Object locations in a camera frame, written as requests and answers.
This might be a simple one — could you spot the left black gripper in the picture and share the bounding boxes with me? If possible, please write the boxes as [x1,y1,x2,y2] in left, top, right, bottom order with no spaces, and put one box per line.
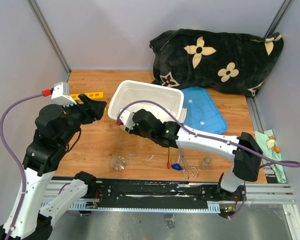
[58,92,107,146]

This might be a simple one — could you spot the yellow test tube rack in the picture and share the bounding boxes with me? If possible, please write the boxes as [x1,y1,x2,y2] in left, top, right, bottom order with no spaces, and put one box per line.
[69,91,106,104]

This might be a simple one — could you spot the white plastic bin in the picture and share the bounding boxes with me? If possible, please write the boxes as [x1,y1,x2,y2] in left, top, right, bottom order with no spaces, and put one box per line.
[107,80,187,123]

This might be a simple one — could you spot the glass flask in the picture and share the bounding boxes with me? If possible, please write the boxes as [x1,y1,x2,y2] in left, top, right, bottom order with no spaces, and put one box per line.
[110,156,128,171]

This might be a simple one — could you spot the metal crucible tongs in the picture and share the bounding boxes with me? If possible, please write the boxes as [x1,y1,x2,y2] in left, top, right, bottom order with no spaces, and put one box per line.
[178,148,199,181]

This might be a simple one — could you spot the small glass bottle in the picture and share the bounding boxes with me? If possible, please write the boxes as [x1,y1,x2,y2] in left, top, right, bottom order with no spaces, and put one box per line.
[200,156,212,170]

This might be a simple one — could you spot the red spatula spoon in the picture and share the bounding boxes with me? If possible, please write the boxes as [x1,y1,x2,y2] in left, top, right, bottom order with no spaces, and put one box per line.
[166,148,171,169]

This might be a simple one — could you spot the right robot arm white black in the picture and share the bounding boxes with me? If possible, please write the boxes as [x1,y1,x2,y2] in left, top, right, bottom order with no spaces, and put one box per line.
[117,109,262,200]

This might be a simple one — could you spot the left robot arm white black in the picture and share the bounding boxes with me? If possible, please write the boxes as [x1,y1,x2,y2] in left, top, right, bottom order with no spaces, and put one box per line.
[0,93,107,240]

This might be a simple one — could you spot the blue plastic tray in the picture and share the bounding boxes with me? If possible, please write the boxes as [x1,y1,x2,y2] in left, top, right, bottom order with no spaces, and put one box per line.
[181,87,228,134]

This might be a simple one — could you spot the black floral blanket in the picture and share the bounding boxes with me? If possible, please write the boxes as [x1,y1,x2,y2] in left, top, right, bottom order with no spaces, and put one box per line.
[149,28,284,97]

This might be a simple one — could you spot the green cloth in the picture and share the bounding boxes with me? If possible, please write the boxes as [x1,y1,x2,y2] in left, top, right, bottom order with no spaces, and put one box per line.
[254,129,287,184]

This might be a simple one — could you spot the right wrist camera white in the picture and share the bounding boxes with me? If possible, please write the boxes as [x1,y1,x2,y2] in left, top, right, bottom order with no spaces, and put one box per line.
[116,110,135,133]

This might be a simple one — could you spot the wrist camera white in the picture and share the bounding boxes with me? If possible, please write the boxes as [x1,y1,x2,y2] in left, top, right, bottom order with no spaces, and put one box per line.
[116,110,135,133]
[41,81,78,108]

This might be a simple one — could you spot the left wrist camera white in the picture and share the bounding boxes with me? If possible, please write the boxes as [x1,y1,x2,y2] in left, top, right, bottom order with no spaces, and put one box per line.
[41,81,78,108]

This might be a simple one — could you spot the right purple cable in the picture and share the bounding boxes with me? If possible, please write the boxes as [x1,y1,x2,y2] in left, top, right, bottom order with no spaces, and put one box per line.
[116,99,300,169]

